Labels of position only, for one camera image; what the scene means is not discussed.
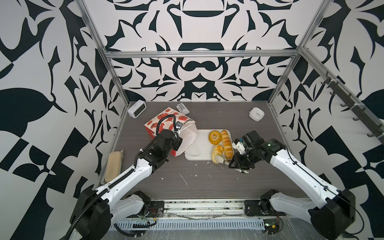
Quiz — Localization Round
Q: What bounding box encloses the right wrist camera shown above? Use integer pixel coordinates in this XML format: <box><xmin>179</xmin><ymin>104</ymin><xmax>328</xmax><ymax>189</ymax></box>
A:
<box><xmin>232</xmin><ymin>139</ymin><xmax>246</xmax><ymax>155</ymax></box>

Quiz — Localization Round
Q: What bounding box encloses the beige foam pad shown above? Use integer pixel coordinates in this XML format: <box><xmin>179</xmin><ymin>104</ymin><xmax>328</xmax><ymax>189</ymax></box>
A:
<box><xmin>104</xmin><ymin>150</ymin><xmax>124</xmax><ymax>183</ymax></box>

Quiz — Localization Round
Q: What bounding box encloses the white digital clock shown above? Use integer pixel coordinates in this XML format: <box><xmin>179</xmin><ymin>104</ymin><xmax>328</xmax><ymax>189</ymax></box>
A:
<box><xmin>128</xmin><ymin>100</ymin><xmax>147</xmax><ymax>119</ymax></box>

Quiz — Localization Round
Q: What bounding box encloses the red white paper bag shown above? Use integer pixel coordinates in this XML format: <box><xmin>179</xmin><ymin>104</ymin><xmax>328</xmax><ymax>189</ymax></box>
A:
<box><xmin>144</xmin><ymin>107</ymin><xmax>199</xmax><ymax>157</ymax></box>

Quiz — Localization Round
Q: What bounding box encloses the fake bagel bread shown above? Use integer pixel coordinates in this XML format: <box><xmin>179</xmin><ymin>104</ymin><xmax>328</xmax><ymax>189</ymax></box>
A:
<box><xmin>209</xmin><ymin>131</ymin><xmax>222</xmax><ymax>145</ymax></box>

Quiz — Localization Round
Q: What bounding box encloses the wall hook rail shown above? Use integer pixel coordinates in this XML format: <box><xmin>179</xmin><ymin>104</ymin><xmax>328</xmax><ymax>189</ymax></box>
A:
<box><xmin>322</xmin><ymin>71</ymin><xmax>384</xmax><ymax>145</ymax></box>

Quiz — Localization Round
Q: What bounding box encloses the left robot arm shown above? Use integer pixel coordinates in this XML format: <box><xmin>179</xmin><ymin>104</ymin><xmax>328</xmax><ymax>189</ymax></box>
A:
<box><xmin>63</xmin><ymin>130</ymin><xmax>182</xmax><ymax>240</ymax></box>

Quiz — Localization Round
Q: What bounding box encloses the black corrugated cable conduit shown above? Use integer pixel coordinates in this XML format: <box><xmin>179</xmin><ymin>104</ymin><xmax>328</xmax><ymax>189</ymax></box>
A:
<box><xmin>64</xmin><ymin>113</ymin><xmax>178</xmax><ymax>240</ymax></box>

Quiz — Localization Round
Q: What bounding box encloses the small circuit board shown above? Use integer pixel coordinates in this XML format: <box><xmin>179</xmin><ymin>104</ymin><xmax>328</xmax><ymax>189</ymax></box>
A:
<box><xmin>263</xmin><ymin>217</ymin><xmax>284</xmax><ymax>236</ymax></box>

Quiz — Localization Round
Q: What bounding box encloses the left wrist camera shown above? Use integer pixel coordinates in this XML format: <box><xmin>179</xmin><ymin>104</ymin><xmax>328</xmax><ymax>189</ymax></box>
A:
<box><xmin>175</xmin><ymin>122</ymin><xmax>184</xmax><ymax>132</ymax></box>

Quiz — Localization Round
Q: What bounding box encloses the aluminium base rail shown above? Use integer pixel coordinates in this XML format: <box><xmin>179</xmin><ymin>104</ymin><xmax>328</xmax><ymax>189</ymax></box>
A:
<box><xmin>76</xmin><ymin>197</ymin><xmax>334</xmax><ymax>232</ymax></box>

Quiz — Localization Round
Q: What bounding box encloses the white round timer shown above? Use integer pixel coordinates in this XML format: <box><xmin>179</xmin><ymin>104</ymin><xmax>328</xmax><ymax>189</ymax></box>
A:
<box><xmin>249</xmin><ymin>107</ymin><xmax>265</xmax><ymax>122</ymax></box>

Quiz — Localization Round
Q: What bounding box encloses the white plastic tray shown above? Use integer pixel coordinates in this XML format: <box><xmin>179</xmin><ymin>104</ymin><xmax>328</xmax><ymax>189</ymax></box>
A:
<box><xmin>185</xmin><ymin>129</ymin><xmax>233</xmax><ymax>162</ymax></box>

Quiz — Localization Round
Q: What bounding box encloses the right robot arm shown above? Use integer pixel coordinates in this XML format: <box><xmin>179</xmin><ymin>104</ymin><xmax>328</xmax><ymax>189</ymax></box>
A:
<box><xmin>209</xmin><ymin>130</ymin><xmax>357</xmax><ymax>240</ymax></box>

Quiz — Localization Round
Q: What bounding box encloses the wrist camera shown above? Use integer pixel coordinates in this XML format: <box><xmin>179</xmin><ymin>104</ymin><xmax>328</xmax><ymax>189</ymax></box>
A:
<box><xmin>175</xmin><ymin>122</ymin><xmax>184</xmax><ymax>132</ymax></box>
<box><xmin>232</xmin><ymin>139</ymin><xmax>246</xmax><ymax>155</ymax></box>

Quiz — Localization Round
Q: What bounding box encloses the small grey white device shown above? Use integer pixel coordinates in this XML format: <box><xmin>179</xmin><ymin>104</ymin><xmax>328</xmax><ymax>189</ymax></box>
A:
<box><xmin>176</xmin><ymin>103</ymin><xmax>190</xmax><ymax>115</ymax></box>

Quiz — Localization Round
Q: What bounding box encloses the long striped fake bread loaf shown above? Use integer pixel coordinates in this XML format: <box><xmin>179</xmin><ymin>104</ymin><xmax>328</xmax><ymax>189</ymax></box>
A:
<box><xmin>221</xmin><ymin>130</ymin><xmax>234</xmax><ymax>160</ymax></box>

